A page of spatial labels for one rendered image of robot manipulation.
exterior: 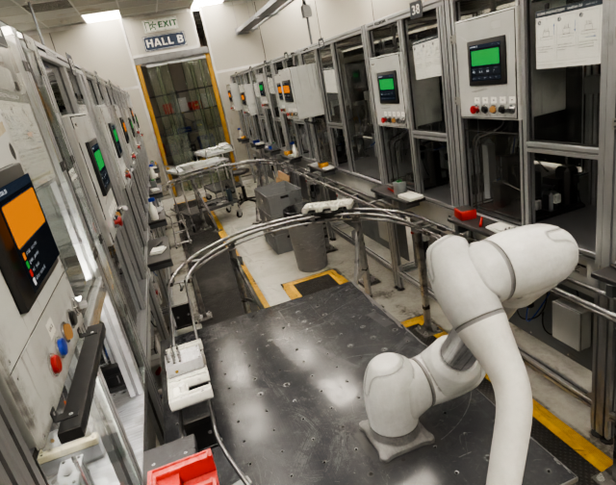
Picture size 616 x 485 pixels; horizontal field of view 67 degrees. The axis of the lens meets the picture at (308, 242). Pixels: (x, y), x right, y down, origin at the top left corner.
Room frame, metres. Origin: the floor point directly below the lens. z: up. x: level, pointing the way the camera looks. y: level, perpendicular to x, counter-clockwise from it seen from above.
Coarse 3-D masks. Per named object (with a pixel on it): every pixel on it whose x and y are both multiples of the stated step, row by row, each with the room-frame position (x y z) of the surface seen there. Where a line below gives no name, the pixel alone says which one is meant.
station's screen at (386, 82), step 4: (380, 76) 3.23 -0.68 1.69; (384, 76) 3.17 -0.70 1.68; (388, 76) 3.12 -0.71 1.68; (392, 76) 3.07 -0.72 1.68; (380, 80) 3.23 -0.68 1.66; (384, 80) 3.18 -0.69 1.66; (388, 80) 3.13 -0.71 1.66; (392, 80) 3.08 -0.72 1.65; (380, 84) 3.24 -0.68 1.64; (384, 84) 3.19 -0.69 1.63; (388, 84) 3.13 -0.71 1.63; (392, 84) 3.08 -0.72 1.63; (380, 88) 3.25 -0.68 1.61; (384, 88) 3.19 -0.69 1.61; (388, 88) 3.14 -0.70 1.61; (392, 88) 3.09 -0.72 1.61; (380, 92) 3.26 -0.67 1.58; (384, 92) 3.20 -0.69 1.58; (388, 92) 3.15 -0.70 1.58; (392, 92) 3.10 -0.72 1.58; (380, 96) 3.26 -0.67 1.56; (384, 96) 3.21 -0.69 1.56; (388, 96) 3.15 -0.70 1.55; (392, 96) 3.10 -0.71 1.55
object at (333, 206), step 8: (344, 200) 3.26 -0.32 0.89; (352, 200) 3.27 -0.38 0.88; (304, 208) 3.30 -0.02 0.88; (312, 208) 3.33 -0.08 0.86; (320, 208) 3.23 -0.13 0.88; (328, 208) 3.29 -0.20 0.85; (336, 208) 3.20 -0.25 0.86; (344, 208) 3.30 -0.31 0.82; (320, 216) 3.24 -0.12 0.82; (328, 216) 3.22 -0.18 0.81; (336, 216) 3.21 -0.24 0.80
